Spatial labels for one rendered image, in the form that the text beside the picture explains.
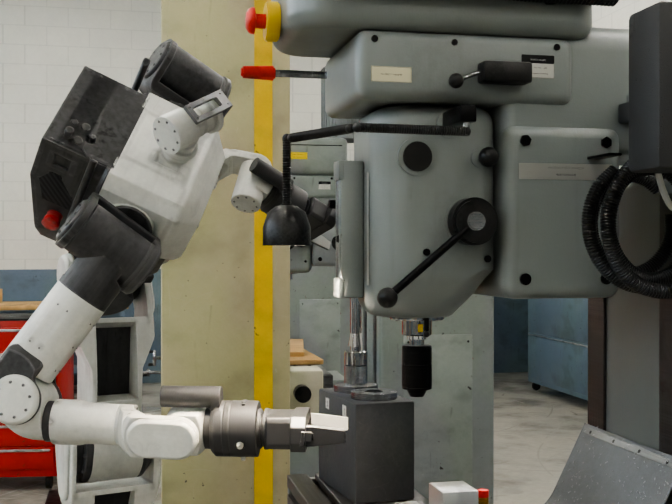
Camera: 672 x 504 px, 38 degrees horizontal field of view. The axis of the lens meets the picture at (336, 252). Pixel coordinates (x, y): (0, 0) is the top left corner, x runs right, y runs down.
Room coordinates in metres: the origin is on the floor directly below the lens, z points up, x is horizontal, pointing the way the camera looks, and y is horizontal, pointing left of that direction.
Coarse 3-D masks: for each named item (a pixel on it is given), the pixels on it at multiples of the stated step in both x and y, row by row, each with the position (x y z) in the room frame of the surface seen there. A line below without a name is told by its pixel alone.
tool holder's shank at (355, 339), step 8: (352, 304) 1.97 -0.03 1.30; (352, 312) 1.97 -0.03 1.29; (360, 312) 1.97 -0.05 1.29; (352, 320) 1.97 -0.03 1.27; (360, 320) 1.97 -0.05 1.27; (352, 328) 1.97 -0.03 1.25; (360, 328) 1.97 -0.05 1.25; (352, 336) 1.97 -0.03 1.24; (360, 336) 1.97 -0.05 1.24; (352, 344) 1.97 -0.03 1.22; (360, 344) 1.97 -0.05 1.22
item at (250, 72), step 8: (248, 72) 1.57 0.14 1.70; (256, 72) 1.57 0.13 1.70; (264, 72) 1.57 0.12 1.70; (272, 72) 1.57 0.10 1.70; (280, 72) 1.58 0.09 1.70; (288, 72) 1.59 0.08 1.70; (296, 72) 1.59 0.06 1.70; (304, 72) 1.59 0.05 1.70; (312, 72) 1.59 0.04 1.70; (320, 72) 1.60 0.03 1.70; (272, 80) 1.59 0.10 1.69
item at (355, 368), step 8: (344, 360) 1.97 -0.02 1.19; (352, 360) 1.96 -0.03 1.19; (360, 360) 1.96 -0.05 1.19; (344, 368) 1.97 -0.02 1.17; (352, 368) 1.96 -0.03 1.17; (360, 368) 1.96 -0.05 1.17; (344, 376) 1.97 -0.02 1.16; (352, 376) 1.96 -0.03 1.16; (360, 376) 1.96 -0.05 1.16; (352, 384) 1.96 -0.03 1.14; (360, 384) 1.96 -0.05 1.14
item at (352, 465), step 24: (336, 384) 1.98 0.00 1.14; (336, 408) 1.91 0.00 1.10; (360, 408) 1.81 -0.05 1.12; (384, 408) 1.83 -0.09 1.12; (408, 408) 1.84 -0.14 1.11; (360, 432) 1.81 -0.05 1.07; (384, 432) 1.83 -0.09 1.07; (408, 432) 1.84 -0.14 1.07; (336, 456) 1.91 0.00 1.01; (360, 456) 1.81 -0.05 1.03; (384, 456) 1.83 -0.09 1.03; (408, 456) 1.84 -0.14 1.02; (336, 480) 1.91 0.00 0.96; (360, 480) 1.81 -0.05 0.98; (384, 480) 1.83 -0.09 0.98; (408, 480) 1.84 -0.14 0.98
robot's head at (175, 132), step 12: (180, 108) 1.64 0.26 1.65; (204, 108) 1.66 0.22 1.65; (156, 120) 1.62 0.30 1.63; (168, 120) 1.61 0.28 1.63; (180, 120) 1.61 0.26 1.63; (192, 120) 1.63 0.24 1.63; (216, 120) 1.68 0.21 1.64; (156, 132) 1.64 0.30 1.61; (168, 132) 1.62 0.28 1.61; (180, 132) 1.61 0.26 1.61; (192, 132) 1.63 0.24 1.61; (204, 132) 1.66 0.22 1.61; (168, 144) 1.63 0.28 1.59; (180, 144) 1.61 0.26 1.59; (192, 144) 1.65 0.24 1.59; (180, 156) 1.68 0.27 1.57; (192, 156) 1.70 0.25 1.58
